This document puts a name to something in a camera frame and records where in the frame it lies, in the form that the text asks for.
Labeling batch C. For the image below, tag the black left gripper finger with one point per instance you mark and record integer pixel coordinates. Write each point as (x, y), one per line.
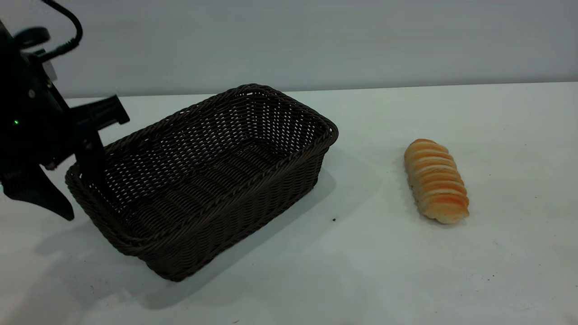
(92, 158)
(38, 192)

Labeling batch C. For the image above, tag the dark brown wicker basket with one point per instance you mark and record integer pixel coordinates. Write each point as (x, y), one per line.
(235, 212)

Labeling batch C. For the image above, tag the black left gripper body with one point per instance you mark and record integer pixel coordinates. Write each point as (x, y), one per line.
(31, 126)

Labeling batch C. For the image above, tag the long ridged bread roll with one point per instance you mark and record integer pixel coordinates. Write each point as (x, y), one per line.
(435, 183)

